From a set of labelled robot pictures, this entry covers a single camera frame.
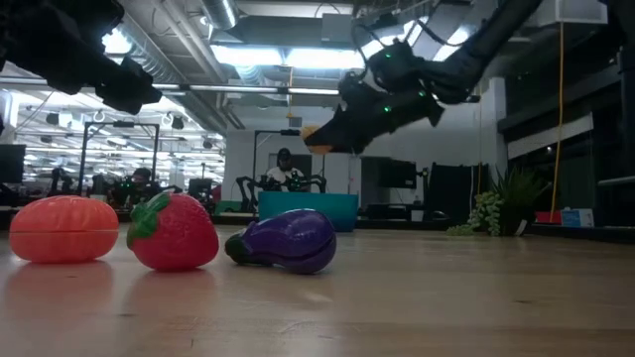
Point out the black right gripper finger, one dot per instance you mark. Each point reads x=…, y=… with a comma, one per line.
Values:
x=347, y=134

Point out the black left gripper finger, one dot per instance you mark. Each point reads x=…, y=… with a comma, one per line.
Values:
x=129, y=89

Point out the tan toy potato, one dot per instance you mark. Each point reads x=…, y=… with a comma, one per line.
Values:
x=310, y=131

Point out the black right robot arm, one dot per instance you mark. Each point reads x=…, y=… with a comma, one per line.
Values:
x=496, y=30

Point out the person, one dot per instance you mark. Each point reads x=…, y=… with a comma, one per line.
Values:
x=284, y=173
x=142, y=177

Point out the blue plastic tub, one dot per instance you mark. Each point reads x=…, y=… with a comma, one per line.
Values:
x=317, y=210

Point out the black panel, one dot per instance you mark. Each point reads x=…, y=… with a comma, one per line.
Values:
x=456, y=191

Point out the grey ceiling box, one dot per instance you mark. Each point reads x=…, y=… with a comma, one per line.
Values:
x=337, y=27

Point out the ceiling light tube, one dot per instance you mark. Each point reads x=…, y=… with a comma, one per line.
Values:
x=248, y=89

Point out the dark computer monitor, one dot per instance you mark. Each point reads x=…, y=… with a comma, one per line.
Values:
x=12, y=163

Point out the purple toy eggplant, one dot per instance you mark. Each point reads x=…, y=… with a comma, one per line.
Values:
x=292, y=240

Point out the orange toy fruit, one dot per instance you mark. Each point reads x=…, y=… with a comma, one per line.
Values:
x=64, y=228

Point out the large red toy strawberry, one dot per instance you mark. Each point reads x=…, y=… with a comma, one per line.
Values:
x=178, y=238

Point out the potted succulent plant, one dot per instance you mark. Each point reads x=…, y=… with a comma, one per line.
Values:
x=511, y=218

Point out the red container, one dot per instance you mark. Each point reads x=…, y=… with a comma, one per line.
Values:
x=548, y=217

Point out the blue and white box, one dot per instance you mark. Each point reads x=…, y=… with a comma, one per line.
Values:
x=578, y=217

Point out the black metal frame stand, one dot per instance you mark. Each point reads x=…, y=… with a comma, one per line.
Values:
x=290, y=132
x=121, y=124

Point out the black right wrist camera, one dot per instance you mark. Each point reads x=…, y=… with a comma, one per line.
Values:
x=397, y=62

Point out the black wall monitor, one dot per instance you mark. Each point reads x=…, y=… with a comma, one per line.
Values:
x=397, y=173

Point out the silver ventilation duct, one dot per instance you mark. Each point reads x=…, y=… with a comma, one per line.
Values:
x=220, y=12

